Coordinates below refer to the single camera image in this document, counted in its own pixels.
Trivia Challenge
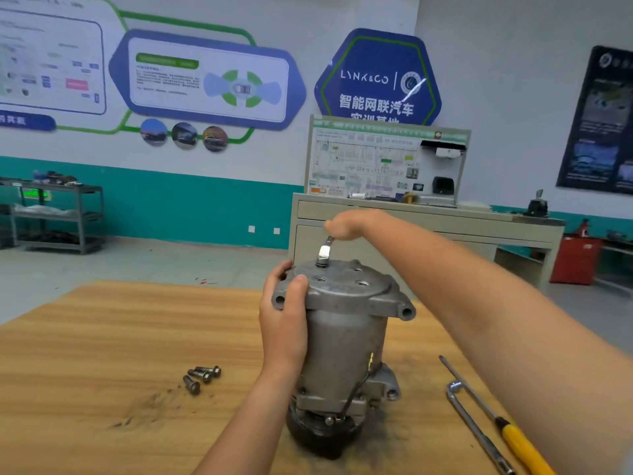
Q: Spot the person's right hand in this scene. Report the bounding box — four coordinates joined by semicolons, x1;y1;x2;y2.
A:
323;207;397;243

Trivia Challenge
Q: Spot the person's left hand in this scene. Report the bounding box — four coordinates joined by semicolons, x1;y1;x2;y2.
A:
259;260;310;387

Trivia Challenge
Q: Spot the grey metal compressor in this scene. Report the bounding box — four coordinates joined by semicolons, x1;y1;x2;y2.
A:
272;254;417;461

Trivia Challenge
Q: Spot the person's left forearm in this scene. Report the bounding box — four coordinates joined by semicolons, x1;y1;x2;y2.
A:
193;371;303;475

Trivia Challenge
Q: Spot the person's right forearm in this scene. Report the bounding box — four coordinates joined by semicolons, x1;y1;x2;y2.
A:
380;210;633;475

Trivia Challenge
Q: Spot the beige workbench cabinet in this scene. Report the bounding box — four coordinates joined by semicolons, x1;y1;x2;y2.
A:
289;193;567;288

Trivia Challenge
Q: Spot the white wiring display board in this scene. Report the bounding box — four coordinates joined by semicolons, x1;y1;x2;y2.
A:
305;115;472;206

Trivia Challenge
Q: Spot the small black device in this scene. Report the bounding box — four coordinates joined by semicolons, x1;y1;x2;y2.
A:
526;189;550;218

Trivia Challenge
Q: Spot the silver L-shaped socket wrench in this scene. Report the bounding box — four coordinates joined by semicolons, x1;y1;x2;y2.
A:
445;381;518;475

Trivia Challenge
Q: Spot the red cabinet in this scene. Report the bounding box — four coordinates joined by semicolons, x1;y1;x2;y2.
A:
550;235;603;286

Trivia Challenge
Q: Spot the blue rounded infographic panel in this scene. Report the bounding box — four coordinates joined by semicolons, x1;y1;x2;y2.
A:
109;29;308;131

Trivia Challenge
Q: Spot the grey metal shelf cart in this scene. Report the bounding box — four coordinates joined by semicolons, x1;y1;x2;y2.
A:
10;177;105;255

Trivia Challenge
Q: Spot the blue hexagon wall sign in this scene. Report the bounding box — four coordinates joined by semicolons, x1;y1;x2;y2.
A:
315;28;443;125

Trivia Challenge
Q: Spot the round photo wall decal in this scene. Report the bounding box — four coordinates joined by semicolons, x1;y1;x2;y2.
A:
170;121;199;149
200;125;229;153
139;118;168;146

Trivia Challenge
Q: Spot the dark wall poster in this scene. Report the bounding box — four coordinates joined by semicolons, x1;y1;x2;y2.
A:
557;46;633;196

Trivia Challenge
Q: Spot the yellow handled screwdriver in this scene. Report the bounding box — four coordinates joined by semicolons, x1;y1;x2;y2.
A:
439;355;557;475

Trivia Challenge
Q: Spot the white infographic wall panel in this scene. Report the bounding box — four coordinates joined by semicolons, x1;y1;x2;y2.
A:
0;0;110;119

